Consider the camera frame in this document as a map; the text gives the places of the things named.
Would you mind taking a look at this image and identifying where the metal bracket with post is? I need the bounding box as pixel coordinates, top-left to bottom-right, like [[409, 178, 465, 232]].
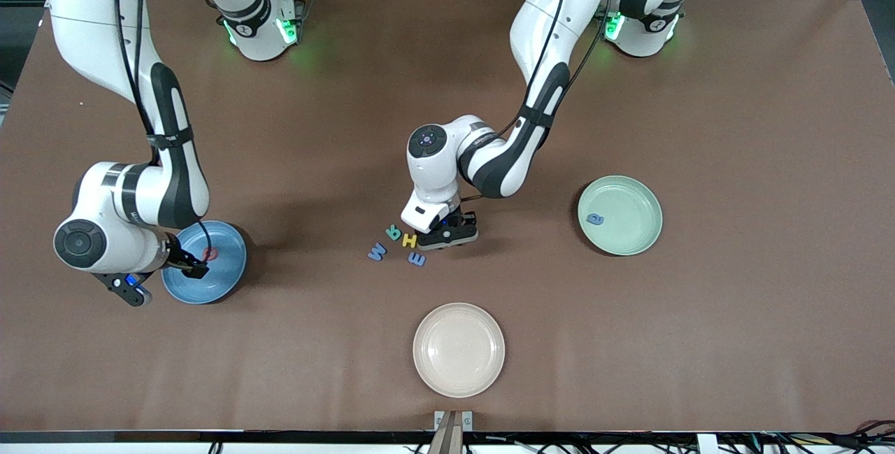
[[428, 410, 473, 454]]

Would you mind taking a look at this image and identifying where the brown table cover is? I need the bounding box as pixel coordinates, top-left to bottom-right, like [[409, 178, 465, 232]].
[[0, 0, 895, 434]]

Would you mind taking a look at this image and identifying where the blue plate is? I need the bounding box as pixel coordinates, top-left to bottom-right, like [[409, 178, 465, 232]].
[[161, 220, 248, 304]]

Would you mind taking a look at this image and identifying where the beige plate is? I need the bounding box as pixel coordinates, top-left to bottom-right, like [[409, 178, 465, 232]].
[[413, 302, 506, 399]]

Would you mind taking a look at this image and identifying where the green plate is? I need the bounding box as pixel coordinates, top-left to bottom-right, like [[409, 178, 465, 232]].
[[578, 175, 664, 257]]

